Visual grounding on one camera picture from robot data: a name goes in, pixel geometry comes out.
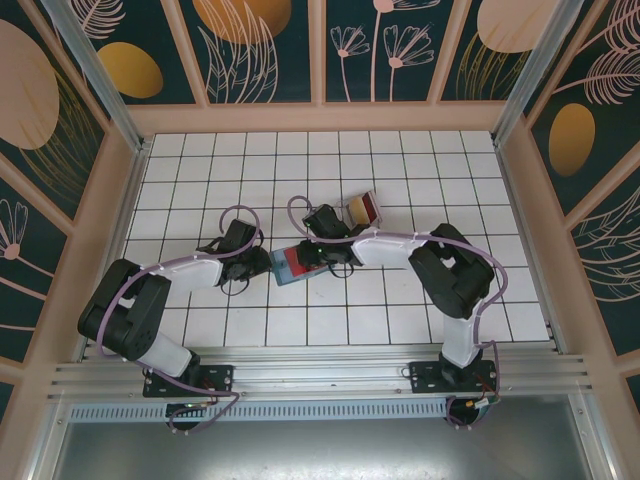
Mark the blue box with red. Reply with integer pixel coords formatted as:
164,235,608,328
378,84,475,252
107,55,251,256
269,246,332,287

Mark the clear plastic card box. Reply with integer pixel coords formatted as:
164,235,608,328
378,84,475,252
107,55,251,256
338,189,385,235

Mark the grey metal sheet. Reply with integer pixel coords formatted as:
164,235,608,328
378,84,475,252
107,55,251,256
49,418,601,480

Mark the small wiring connector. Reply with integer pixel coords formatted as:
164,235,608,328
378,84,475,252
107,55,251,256
467,394,503,414

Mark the black left gripper cable loop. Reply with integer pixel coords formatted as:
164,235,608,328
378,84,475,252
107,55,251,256
222,276,252,297

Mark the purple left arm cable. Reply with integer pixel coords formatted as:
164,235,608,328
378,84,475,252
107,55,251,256
98,203,264,435

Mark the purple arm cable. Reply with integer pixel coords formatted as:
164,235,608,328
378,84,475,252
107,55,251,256
98,203,264,435
288,195,511,431

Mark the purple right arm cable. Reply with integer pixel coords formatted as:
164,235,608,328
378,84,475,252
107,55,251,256
288,195,511,431

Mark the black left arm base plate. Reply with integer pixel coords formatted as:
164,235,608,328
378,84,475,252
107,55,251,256
143,363,235,399

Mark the aluminium mounting rail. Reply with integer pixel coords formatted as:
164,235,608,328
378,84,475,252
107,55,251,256
47,344,596,404

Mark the aluminium side rail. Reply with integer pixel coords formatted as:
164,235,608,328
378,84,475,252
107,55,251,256
77,147,151,361
496,144,566,354

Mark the slotted grey cable duct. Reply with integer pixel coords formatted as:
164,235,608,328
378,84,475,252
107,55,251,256
69,397,454,421

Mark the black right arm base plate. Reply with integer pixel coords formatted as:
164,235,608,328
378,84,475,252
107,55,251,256
409,358,499,396

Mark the aluminium corner post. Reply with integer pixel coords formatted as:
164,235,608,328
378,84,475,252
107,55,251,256
492,0,584,146
42,0,151,156

